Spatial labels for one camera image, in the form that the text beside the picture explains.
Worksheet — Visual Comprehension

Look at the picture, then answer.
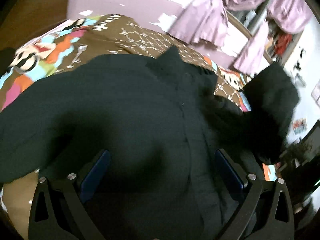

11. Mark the brown cartoon monkey bedspread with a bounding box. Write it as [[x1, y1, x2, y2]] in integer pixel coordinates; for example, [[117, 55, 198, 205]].
[[0, 13, 278, 238]]

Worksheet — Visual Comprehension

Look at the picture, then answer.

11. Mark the wooden framed barred window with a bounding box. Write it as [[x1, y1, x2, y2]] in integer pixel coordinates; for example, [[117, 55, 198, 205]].
[[227, 0, 302, 65]]

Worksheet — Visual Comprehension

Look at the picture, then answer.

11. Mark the right pink curtain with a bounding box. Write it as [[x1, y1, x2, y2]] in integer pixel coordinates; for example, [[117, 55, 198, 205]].
[[224, 0, 313, 75]]

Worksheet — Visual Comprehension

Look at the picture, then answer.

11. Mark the brown wooden headboard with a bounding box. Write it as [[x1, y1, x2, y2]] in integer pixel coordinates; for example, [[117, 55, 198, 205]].
[[1, 0, 68, 49]]

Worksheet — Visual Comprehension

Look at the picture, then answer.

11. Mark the left pink curtain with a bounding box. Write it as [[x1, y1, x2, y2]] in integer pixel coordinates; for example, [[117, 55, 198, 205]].
[[168, 0, 228, 47]]

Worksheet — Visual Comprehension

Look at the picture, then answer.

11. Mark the pink curtain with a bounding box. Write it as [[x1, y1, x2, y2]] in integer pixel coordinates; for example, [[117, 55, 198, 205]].
[[168, 0, 228, 47], [224, 0, 313, 75]]

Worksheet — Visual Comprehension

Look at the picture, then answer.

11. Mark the large black garment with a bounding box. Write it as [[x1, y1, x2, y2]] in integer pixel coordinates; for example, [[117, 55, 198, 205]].
[[1, 47, 299, 239]]

